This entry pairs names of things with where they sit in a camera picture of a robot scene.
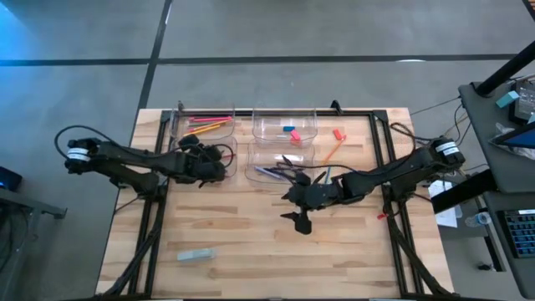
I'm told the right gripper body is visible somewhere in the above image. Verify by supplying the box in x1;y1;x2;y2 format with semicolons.
292;171;335;235

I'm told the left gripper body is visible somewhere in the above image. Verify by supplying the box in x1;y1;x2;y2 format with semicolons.
177;134;209;188

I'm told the yellow pencil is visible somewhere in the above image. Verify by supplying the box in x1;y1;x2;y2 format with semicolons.
183;124;222;138

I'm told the slim black grey pen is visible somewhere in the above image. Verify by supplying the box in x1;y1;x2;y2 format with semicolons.
269;167;293;181

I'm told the orange pencil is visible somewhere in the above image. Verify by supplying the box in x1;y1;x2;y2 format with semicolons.
323;134;349;165
188;119;233;133

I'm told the purple grip clear pen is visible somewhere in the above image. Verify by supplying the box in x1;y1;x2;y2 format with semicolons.
253;166;278;181

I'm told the clear plastic bin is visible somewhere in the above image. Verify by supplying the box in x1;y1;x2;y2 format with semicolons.
170;105;237;141
244;139;316;188
170;136;239;180
252;106;318;144

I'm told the flat rectangular block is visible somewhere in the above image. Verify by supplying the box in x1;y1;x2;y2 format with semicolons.
176;247;217;263

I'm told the white paper sheet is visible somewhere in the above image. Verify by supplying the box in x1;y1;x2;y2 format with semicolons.
427;179;464;229

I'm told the black slanted support pole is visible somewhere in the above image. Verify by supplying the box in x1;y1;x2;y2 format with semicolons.
476;39;535;98
430;168;499;215

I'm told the grey metal cart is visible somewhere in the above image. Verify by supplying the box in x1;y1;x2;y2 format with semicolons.
0;186;68;301

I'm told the clear water bottle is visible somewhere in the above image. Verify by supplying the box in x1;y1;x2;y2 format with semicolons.
464;211;493;229

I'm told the black box blue light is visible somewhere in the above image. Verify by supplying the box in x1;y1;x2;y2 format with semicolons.
0;166;24;193

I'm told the grey desk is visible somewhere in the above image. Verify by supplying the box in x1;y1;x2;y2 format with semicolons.
458;79;535;196
482;190;535;300

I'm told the backlit computer keyboard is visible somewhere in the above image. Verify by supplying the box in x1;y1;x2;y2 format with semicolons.
497;207;535;259

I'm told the dark tablet screen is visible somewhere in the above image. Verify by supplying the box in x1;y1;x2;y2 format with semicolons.
488;122;535;151

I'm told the teal box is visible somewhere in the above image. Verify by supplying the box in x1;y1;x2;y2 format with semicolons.
496;89;521;110

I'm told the black device box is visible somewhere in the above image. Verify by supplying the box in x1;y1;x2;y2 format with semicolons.
512;79;535;125

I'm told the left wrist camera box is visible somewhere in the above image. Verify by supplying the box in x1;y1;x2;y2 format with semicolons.
183;152;204;175

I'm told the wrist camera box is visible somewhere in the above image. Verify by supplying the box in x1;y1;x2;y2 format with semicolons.
183;152;204;175
311;186;331;206

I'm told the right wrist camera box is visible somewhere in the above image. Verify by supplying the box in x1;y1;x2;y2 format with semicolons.
311;186;331;206

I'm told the black aluminium table frame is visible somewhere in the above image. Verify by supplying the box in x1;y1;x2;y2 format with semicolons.
99;108;453;300

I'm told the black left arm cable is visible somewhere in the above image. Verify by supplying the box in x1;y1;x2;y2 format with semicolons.
53;124;236;168

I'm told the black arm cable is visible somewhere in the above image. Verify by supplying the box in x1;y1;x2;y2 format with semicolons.
53;124;236;168
273;121;423;185

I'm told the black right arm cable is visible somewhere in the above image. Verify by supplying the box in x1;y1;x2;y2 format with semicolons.
273;121;423;185

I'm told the thin grey floor cable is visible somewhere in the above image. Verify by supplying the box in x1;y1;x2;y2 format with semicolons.
409;96;461;116

